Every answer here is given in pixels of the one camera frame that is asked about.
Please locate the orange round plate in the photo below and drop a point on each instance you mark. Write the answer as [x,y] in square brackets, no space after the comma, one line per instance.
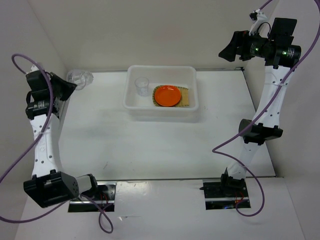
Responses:
[167,95]

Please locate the clear plastic cup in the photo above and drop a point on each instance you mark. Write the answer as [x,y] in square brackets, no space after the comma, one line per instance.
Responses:
[81,78]
[142,86]

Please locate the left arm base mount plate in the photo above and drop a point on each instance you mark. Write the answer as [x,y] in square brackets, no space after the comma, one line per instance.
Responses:
[104,198]

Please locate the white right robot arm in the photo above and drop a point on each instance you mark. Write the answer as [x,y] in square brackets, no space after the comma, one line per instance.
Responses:
[280,57]

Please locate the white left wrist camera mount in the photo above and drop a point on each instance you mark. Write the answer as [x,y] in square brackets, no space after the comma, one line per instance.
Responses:
[35,67]

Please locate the green yellow woven bamboo tray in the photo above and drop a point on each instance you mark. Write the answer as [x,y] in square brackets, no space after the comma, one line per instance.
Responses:
[184,101]

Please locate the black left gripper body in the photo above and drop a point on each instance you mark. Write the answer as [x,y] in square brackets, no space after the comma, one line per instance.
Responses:
[60,87]

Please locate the white plastic bin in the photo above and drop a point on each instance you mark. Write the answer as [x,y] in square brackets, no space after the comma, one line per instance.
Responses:
[142,108]

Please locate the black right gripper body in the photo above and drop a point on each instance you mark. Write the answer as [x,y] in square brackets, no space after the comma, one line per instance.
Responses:
[249,46]

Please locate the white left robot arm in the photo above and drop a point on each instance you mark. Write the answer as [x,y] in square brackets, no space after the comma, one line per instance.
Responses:
[46,109]

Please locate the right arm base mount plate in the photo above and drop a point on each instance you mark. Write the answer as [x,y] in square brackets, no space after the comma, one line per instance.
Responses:
[217,199]

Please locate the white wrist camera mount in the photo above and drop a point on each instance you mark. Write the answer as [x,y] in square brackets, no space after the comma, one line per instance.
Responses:
[35,67]
[258,18]

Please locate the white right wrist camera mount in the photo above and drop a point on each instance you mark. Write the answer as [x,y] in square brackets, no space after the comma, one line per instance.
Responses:
[258,18]

